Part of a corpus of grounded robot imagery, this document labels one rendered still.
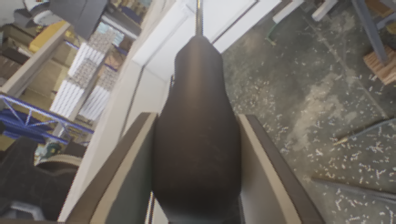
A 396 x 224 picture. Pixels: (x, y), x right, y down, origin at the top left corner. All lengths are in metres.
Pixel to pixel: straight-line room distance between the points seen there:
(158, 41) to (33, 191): 0.28
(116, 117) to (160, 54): 0.10
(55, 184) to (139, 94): 0.21
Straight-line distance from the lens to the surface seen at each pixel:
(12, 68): 4.67
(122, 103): 0.23
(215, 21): 0.24
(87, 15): 0.35
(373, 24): 1.02
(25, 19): 0.62
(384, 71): 1.15
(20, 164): 0.38
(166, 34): 0.25
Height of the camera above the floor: 0.97
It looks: 30 degrees down
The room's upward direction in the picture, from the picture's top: 59 degrees counter-clockwise
